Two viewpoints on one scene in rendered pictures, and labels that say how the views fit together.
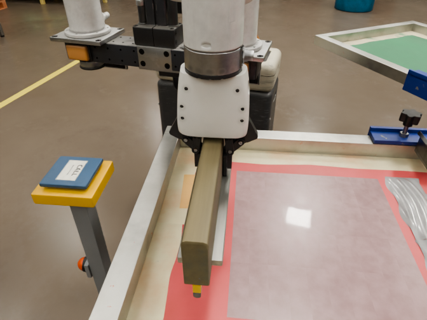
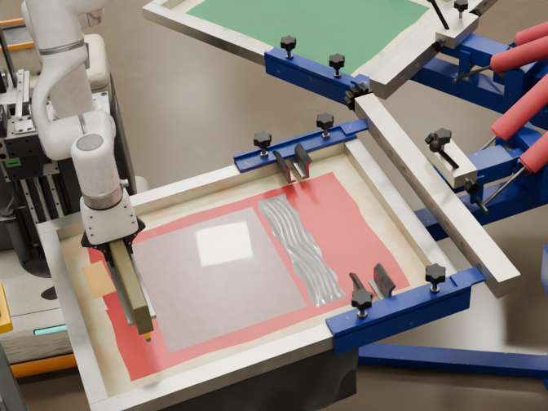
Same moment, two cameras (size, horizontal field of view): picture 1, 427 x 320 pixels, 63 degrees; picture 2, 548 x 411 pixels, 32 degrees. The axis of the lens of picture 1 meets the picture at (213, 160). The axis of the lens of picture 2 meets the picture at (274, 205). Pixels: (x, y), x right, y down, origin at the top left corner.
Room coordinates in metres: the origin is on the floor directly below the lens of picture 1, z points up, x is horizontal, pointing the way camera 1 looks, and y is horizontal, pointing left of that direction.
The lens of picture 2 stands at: (-0.99, 0.24, 2.46)
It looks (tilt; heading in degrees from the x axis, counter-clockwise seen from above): 42 degrees down; 338
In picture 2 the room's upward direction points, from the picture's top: 6 degrees counter-clockwise
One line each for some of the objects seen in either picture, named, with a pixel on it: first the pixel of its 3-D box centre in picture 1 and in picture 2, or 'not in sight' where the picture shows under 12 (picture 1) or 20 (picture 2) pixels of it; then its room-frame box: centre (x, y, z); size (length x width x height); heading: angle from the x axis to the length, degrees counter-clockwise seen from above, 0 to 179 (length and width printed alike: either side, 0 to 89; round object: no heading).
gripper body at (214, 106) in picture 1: (213, 97); (108, 213); (0.44, 0.00, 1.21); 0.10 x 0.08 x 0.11; 84
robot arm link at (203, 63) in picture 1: (218, 54); (105, 188); (0.44, -0.01, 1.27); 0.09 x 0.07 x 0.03; 84
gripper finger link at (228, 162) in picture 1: (233, 153); (131, 242); (0.44, -0.03, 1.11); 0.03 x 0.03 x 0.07; 84
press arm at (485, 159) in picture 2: not in sight; (472, 170); (0.36, -0.81, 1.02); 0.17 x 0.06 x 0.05; 85
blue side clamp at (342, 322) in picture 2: not in sight; (398, 311); (0.12, -0.46, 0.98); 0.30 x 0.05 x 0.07; 85
